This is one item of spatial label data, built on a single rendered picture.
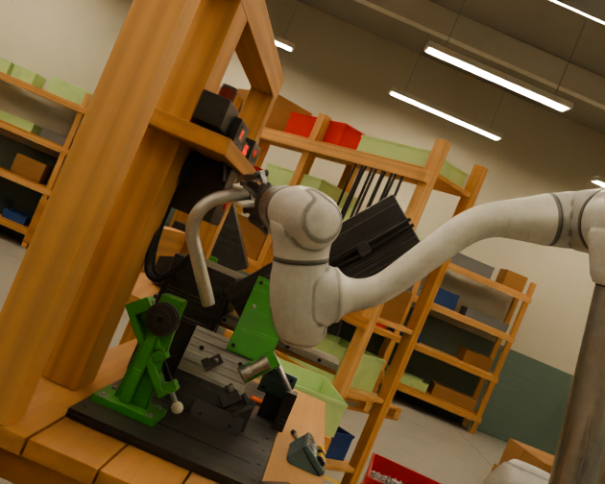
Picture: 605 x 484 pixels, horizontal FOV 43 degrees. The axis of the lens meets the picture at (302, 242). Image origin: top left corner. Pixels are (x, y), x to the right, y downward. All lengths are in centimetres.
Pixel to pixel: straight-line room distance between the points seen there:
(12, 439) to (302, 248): 62
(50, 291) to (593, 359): 95
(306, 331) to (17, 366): 52
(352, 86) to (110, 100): 983
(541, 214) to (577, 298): 1035
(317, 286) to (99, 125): 49
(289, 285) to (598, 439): 58
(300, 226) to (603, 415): 60
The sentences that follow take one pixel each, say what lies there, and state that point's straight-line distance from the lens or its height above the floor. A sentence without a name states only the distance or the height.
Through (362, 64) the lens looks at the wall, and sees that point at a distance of 1129.
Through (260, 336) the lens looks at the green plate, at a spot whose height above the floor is 113.
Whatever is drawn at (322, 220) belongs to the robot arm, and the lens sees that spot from 130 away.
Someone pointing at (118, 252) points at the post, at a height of 121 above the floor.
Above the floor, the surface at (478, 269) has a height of 208.
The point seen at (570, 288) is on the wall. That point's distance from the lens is 1178.
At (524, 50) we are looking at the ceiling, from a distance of 959.
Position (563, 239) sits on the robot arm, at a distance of 152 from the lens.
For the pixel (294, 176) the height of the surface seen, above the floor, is 183.
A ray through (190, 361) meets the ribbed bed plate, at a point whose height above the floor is 101.
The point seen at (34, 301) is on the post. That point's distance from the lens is 147.
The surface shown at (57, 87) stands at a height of 211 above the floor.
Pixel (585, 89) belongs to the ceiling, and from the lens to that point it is 974.
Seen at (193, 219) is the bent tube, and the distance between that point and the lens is 167.
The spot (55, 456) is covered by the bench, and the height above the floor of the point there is 87.
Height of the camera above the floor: 137
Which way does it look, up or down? 1 degrees up
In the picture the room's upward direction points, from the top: 23 degrees clockwise
